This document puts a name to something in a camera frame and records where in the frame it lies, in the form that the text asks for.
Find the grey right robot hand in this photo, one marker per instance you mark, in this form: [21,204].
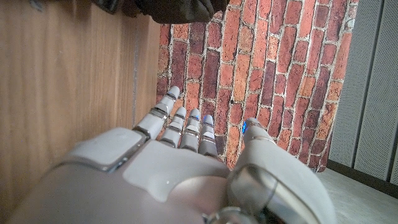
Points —
[174,174]

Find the black backpack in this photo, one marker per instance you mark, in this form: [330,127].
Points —
[177,11]

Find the printed brick backdrop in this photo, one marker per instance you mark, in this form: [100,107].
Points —
[267,68]

